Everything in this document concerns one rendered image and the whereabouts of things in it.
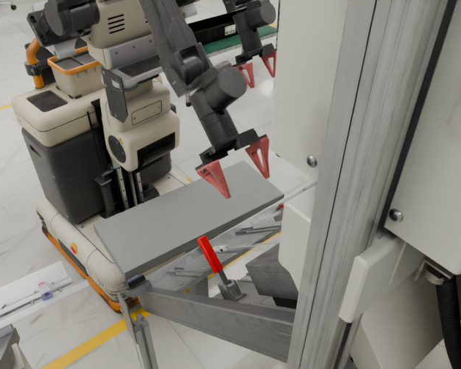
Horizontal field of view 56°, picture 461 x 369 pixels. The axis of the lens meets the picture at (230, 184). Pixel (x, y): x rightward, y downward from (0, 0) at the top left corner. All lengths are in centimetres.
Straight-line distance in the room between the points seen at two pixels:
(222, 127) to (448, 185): 60
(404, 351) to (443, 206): 24
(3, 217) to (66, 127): 101
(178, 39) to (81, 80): 90
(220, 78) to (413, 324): 48
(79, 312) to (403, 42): 189
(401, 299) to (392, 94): 29
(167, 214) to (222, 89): 76
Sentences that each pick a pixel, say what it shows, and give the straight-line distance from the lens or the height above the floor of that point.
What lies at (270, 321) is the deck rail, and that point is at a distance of 53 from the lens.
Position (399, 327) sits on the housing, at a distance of 47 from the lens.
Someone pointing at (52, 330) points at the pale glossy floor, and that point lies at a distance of 199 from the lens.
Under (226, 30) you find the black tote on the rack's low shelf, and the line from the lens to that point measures 337.
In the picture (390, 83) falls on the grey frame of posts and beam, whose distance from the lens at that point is 22.
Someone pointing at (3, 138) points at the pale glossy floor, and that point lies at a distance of 321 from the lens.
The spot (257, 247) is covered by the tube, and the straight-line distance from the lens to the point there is 90.
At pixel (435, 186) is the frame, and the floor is 144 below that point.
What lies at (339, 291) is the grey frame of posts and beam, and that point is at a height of 134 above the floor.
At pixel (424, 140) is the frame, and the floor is 146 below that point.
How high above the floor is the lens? 159
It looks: 40 degrees down
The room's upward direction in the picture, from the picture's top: straight up
